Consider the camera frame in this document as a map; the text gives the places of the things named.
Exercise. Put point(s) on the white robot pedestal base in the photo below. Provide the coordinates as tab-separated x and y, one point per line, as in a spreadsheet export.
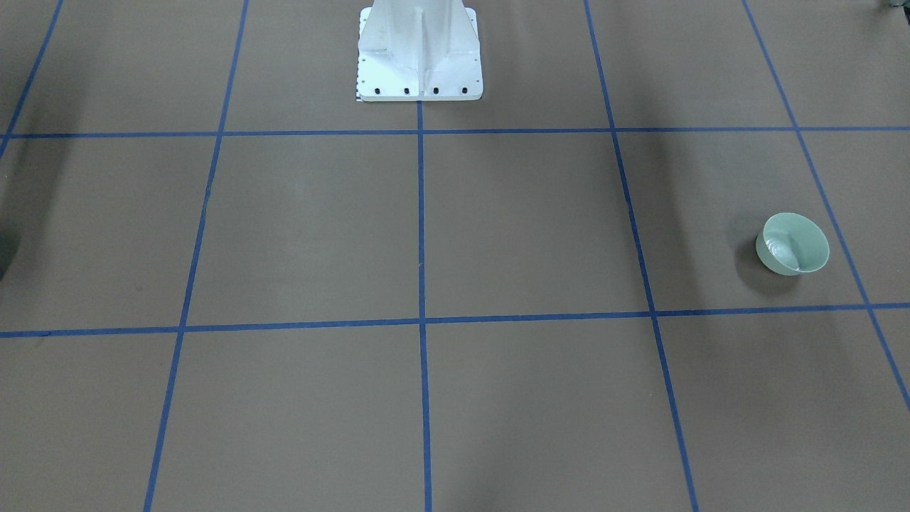
418	51

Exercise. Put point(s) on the light green bowl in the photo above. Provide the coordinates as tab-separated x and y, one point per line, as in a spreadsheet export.
790	244

